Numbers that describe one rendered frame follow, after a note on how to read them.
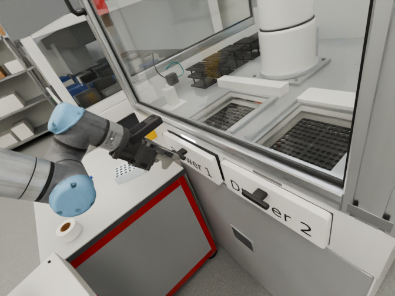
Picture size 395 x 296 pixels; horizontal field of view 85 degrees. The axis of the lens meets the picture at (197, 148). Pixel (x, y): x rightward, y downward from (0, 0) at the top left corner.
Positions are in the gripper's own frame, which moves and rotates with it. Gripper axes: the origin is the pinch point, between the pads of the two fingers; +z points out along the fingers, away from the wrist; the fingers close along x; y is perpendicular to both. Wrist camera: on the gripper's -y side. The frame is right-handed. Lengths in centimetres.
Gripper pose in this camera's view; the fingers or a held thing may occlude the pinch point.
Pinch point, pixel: (175, 154)
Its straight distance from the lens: 72.2
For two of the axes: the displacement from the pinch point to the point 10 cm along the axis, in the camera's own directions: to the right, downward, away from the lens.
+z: 6.6, 3.2, 6.8
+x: 6.0, 3.2, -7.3
